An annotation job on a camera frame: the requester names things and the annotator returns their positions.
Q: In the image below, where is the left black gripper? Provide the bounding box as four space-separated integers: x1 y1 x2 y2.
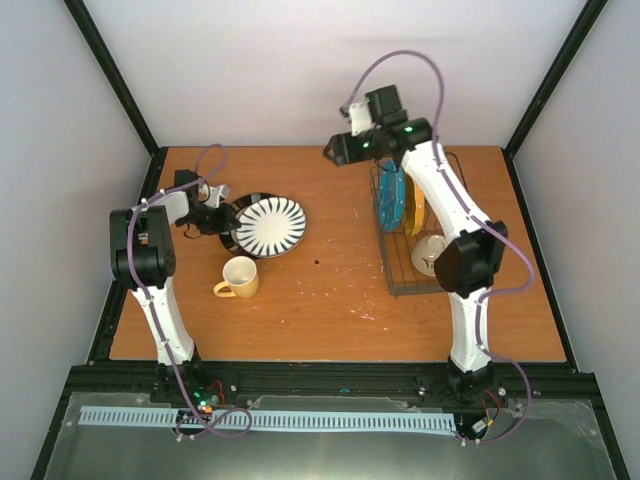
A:
180 202 240 236

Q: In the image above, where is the white blue striped plate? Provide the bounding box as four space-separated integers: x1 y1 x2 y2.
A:
235 197 307 259

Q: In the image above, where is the teal polka dot plate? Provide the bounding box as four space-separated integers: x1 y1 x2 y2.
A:
378 159 406 233

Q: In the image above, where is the yellow plate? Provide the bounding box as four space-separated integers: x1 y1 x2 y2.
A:
403 176 426 237

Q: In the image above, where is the black wire dish rack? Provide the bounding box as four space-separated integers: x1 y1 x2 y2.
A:
369 159 443 297

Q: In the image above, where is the white ceramic bowl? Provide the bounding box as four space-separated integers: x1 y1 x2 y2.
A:
411 234 447 278

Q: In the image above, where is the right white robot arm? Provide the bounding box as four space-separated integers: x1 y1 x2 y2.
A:
323 85 508 403

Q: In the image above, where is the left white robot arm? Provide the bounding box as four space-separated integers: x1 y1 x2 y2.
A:
109 169 240 403

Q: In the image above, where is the black rimmed striped plate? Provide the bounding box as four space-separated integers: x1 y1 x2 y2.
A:
218 192 274 259

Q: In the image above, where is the yellow mug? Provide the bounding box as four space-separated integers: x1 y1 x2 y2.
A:
213 256 259 299

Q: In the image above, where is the left controller board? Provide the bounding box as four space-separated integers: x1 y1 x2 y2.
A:
193 380 226 415

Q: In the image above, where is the controller board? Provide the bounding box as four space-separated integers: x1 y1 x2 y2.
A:
472 389 501 437
193 380 226 415

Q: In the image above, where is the right controller board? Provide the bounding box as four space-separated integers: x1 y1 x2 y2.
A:
472 389 501 437

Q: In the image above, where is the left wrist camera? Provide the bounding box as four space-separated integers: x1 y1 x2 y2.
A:
199 184 230 209

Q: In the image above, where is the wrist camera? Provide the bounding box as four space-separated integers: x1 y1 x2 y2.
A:
340 101 374 137
199 184 230 209

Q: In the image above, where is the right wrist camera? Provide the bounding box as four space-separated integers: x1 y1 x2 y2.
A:
340 101 374 137

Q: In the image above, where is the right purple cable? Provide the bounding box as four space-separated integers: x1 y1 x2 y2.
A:
344 49 535 446

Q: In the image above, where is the purple cable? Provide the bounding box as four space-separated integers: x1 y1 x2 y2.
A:
344 49 535 446
127 143 254 441

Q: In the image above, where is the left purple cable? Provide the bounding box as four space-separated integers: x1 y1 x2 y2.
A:
127 143 254 441

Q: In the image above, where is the black aluminium frame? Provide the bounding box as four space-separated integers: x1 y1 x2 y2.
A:
32 1 629 479

